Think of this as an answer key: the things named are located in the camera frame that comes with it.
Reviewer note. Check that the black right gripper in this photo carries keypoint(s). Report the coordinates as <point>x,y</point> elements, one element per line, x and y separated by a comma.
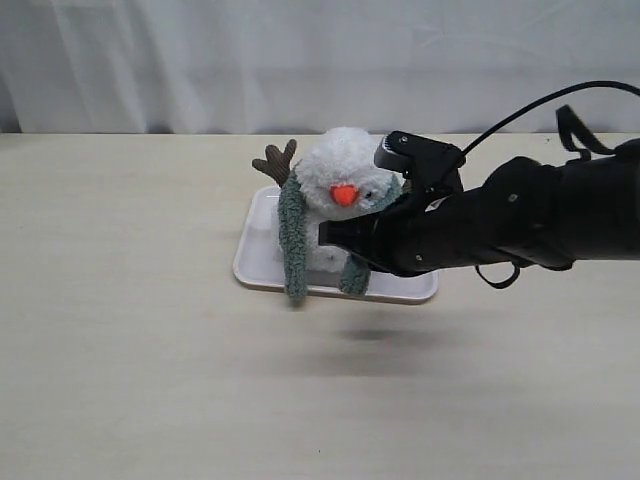
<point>419,233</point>

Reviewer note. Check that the white plush snowman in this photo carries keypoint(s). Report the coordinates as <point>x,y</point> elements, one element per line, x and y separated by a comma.
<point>335,179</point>

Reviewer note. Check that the green knitted scarf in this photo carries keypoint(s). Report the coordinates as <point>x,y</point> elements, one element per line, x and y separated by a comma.
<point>304,203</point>

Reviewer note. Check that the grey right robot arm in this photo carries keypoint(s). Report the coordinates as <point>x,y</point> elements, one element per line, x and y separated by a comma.
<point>525,213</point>

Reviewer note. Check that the white rectangular plastic tray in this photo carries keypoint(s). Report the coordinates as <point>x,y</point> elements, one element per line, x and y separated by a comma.
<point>258,263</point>

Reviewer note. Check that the white backdrop curtain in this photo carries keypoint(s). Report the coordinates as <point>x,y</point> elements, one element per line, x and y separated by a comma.
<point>258,67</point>

